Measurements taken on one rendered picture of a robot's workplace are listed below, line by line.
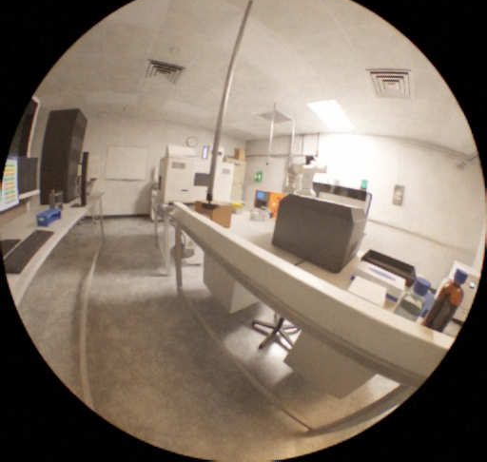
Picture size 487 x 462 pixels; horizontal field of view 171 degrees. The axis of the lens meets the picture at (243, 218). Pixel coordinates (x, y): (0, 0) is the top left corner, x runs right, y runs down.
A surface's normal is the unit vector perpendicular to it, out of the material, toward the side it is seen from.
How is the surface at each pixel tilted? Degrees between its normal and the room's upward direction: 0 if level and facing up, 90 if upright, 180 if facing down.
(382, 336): 90
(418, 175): 90
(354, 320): 90
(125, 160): 90
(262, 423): 0
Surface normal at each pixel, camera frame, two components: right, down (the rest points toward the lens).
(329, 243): -0.77, 0.04
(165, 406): 0.14, -0.97
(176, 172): 0.62, 0.25
